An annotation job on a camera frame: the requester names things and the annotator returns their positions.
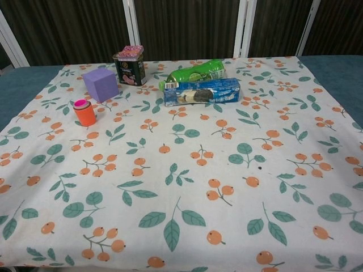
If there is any floral fruit print tablecloth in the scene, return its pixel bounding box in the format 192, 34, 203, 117
0, 56, 363, 272

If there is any blue cookie package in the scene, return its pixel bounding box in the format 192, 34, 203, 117
163, 78, 242, 108

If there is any green plastic bottle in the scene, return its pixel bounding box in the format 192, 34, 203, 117
158, 58, 226, 91

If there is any dark luncheon meat tin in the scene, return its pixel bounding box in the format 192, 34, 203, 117
112, 52, 147, 86

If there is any purple foam cube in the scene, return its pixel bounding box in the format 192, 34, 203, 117
82, 70, 120, 103

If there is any orange plastic cup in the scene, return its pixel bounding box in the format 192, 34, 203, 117
74, 104, 97, 127

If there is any pink patterned small pack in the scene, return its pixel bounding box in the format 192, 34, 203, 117
117, 45, 143, 61

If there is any dark slatted divider panel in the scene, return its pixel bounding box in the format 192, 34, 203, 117
296, 0, 363, 57
240, 0, 317, 59
133, 0, 247, 62
0, 0, 141, 69

